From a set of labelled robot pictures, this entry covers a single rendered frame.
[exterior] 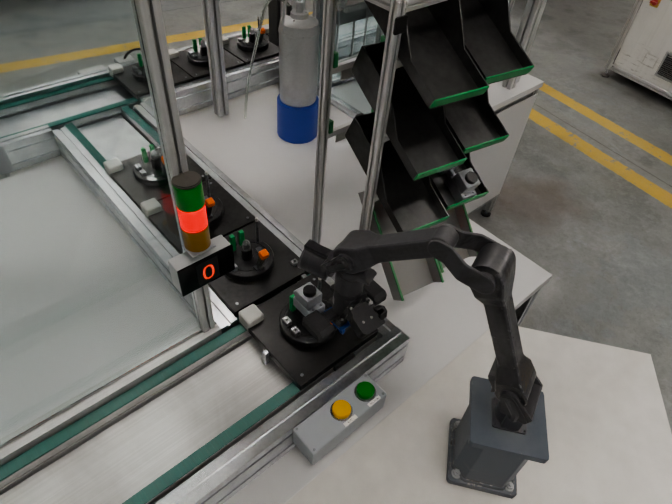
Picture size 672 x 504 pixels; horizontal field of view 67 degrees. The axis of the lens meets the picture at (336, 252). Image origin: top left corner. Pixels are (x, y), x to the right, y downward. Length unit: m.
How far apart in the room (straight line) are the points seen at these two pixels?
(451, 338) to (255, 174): 0.89
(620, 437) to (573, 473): 0.17
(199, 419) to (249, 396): 0.12
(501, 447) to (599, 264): 2.24
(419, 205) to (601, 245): 2.22
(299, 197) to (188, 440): 0.90
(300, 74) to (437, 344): 1.03
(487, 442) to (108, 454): 0.75
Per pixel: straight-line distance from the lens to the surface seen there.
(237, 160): 1.90
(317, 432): 1.11
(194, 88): 2.17
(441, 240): 0.79
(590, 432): 1.40
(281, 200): 1.72
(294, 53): 1.83
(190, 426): 1.18
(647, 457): 1.44
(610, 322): 2.91
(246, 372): 1.23
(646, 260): 3.38
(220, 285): 1.32
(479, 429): 1.06
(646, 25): 5.16
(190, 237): 0.97
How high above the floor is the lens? 1.96
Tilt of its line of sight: 45 degrees down
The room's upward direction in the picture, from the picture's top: 6 degrees clockwise
